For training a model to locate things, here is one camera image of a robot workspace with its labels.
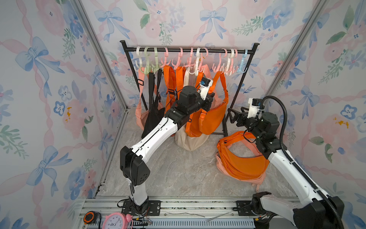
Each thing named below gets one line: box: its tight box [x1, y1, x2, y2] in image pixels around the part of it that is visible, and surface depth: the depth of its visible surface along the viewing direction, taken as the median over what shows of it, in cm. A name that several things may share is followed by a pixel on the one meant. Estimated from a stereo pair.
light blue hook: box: [237, 49, 248, 73], surface depth 72 cm
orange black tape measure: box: [83, 210, 97, 225], surface depth 70 cm
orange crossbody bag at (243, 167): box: [216, 131, 270, 180], surface depth 80 cm
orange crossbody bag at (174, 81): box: [162, 65, 186, 113], surface depth 76 cm
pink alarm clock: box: [102, 212, 134, 229], surface depth 70 cm
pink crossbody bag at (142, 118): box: [135, 67, 150, 131], surface depth 86 cm
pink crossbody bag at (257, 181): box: [216, 139, 267, 193], surface depth 80 cm
